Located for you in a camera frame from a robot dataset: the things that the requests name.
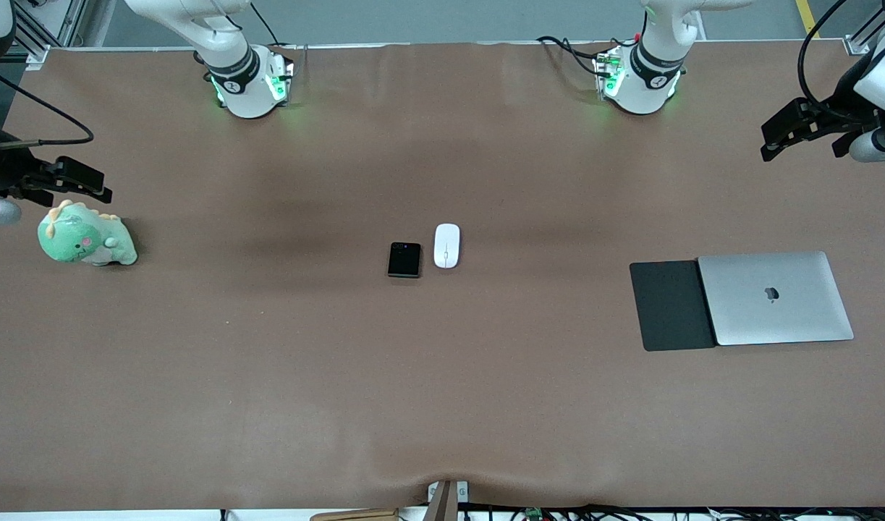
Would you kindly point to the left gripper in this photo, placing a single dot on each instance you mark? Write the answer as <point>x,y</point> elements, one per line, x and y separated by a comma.
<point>844,103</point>

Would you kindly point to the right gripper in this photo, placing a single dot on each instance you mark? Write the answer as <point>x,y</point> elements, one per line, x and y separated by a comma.
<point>1,168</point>

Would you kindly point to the black phone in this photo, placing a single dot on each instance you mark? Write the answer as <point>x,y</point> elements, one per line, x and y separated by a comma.
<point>404,260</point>

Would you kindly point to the white computer mouse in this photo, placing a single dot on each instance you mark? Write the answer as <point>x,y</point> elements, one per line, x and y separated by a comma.
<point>446,246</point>

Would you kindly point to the black mouse pad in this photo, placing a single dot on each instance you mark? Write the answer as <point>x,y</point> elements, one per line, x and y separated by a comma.
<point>666,311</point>

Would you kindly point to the green dinosaur plush toy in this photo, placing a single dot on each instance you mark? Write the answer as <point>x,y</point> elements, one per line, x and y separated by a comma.
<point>77,239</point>

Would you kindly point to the silver closed laptop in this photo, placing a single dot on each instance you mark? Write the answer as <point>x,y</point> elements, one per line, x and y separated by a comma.
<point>775,318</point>

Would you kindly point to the brown table cover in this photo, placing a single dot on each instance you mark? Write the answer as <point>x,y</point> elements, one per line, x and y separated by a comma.
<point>442,391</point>

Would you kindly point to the brown wooden plank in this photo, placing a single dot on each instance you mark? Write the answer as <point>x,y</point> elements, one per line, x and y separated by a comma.
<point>355,515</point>

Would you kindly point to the small green connector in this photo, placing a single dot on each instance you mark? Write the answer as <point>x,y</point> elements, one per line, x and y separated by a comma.
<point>534,514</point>

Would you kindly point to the aluminium frame profile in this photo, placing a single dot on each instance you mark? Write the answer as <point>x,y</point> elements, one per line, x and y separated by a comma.
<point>48,32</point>
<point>858,40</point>

